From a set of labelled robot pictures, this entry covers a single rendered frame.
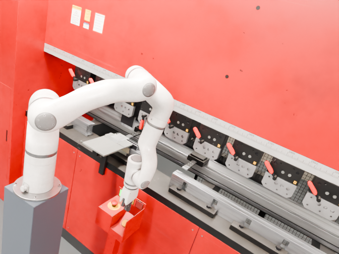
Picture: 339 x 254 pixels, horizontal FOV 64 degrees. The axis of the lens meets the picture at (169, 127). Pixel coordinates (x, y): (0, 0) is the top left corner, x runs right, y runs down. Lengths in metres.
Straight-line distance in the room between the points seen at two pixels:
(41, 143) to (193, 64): 0.83
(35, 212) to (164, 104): 0.69
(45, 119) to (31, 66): 1.26
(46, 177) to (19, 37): 1.19
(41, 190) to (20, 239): 0.25
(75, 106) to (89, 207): 1.14
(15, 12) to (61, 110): 1.21
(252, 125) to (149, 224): 0.87
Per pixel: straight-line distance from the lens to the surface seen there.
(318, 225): 1.81
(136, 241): 1.90
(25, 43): 2.20
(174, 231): 1.67
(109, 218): 1.56
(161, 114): 1.19
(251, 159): 1.42
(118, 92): 1.08
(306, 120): 1.34
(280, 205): 1.79
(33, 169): 1.20
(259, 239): 1.57
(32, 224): 1.29
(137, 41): 1.65
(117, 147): 1.70
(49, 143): 1.15
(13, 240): 1.46
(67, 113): 1.06
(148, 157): 1.24
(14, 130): 2.40
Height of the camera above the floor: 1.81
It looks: 21 degrees down
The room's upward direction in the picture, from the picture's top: 16 degrees clockwise
